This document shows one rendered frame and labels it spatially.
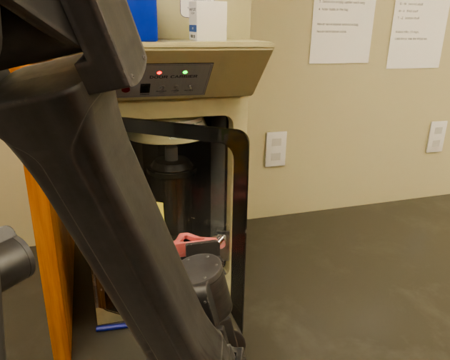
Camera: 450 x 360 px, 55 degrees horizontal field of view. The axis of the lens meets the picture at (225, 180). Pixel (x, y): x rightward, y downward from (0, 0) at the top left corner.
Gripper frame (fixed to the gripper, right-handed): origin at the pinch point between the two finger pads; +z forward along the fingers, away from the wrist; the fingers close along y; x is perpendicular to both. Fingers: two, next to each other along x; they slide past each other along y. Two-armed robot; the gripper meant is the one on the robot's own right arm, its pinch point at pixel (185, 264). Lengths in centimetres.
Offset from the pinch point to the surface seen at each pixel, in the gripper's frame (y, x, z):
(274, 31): 34, -40, 65
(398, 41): 32, -84, 65
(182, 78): 26.5, -3.1, 14.5
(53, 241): 0.4, 19.8, 12.7
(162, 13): 36.6, -1.1, 21.0
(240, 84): 25.0, -13.8, 16.4
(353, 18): 38, -66, 65
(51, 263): -3.5, 20.5, 12.8
